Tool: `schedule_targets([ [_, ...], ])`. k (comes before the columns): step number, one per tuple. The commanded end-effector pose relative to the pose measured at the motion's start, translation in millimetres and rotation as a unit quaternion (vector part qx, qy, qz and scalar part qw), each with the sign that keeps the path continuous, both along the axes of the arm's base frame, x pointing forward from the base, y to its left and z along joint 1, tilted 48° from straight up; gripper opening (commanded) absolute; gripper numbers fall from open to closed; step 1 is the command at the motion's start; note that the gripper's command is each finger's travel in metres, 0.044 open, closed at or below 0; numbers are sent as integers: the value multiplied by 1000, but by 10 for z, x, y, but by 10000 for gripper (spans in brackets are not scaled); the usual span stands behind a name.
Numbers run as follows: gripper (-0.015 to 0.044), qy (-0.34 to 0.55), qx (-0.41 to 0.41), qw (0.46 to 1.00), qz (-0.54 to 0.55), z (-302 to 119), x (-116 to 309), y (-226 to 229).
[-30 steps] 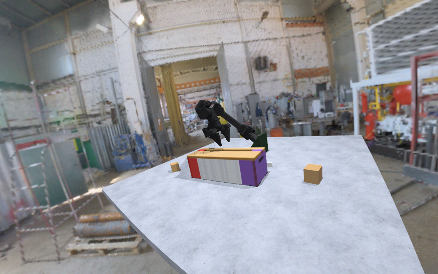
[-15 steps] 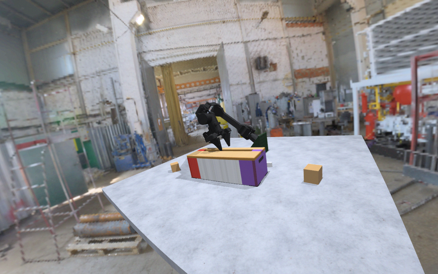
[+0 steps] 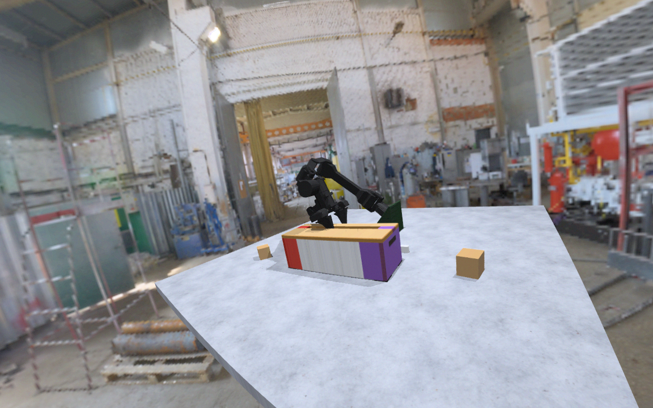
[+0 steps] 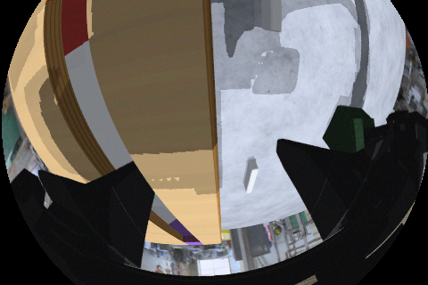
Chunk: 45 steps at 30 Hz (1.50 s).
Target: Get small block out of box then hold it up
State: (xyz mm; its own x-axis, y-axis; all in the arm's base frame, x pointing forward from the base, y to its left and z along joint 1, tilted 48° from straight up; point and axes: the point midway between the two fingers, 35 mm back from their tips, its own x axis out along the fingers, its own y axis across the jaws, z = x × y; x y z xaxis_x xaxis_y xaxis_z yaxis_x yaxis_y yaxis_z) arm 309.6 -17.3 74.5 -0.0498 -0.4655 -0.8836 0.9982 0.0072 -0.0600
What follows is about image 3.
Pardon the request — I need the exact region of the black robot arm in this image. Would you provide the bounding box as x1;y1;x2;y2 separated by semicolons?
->
295;158;388;216

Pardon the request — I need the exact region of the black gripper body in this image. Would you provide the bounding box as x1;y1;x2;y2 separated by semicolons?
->
309;190;349;223

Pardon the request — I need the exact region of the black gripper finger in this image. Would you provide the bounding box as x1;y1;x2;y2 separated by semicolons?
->
334;207;348;224
315;215;334;229

